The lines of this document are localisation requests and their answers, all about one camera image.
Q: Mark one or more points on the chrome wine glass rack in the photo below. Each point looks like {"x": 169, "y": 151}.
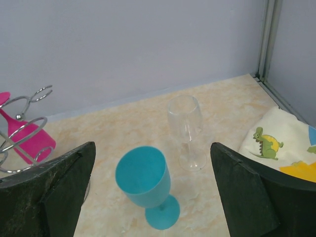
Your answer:
{"x": 22, "y": 130}

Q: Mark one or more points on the pink plastic wine glass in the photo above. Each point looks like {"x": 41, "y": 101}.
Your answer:
{"x": 27, "y": 135}

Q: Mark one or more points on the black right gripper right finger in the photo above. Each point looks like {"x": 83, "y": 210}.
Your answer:
{"x": 259, "y": 201}

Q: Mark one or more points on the blue wine glass front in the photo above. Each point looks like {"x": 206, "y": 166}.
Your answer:
{"x": 143, "y": 175}

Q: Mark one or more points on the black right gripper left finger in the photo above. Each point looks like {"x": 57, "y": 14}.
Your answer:
{"x": 46, "y": 200}

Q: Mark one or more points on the clear wine glass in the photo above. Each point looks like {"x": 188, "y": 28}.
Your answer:
{"x": 185, "y": 121}

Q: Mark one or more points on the dinosaur print yellow cloth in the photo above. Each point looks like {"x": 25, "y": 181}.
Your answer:
{"x": 282, "y": 142}

